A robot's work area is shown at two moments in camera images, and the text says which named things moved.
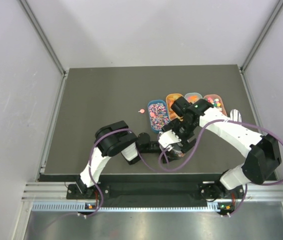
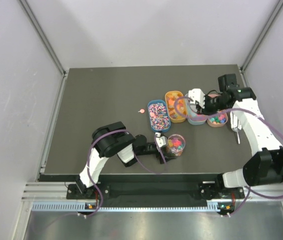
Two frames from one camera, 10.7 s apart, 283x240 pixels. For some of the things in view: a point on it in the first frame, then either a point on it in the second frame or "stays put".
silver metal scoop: x=235 y=115 stays put
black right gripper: x=184 y=145 to x=205 y=110
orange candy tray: x=170 y=99 stays put
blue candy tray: x=159 y=114 stays put
